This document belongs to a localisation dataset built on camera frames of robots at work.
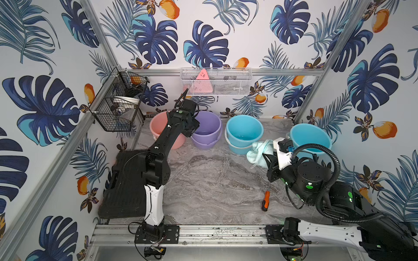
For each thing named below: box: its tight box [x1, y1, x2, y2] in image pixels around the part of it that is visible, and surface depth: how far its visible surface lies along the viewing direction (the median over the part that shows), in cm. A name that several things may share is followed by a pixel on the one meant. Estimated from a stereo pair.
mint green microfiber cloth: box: [246, 139, 274, 169], surface depth 56 cm
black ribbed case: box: [97, 149, 149, 220], surface depth 80 cm
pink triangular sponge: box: [189, 68, 213, 93], surface depth 92 cm
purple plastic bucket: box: [191, 110, 223, 149], surface depth 97 cm
